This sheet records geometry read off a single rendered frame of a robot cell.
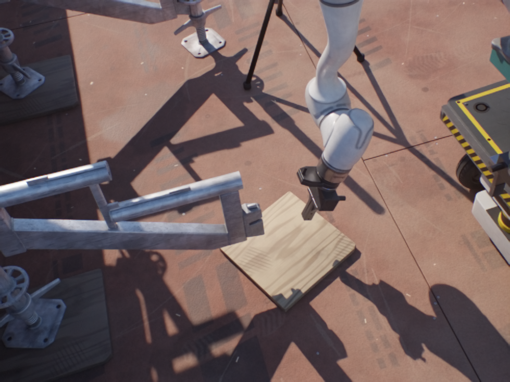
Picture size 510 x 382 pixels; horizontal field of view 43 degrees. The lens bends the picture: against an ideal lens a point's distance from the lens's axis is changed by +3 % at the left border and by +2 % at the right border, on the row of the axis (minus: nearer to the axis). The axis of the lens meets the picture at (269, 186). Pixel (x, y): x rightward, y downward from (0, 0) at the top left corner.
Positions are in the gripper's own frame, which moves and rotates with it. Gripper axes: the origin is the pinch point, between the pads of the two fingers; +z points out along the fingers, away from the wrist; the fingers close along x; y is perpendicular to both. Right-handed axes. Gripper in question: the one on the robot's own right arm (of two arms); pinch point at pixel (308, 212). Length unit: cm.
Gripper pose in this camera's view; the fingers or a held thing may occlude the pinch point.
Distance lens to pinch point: 188.4
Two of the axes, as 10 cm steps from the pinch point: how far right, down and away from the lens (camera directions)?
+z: -3.2, 6.8, 6.6
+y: 9.1, 0.1, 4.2
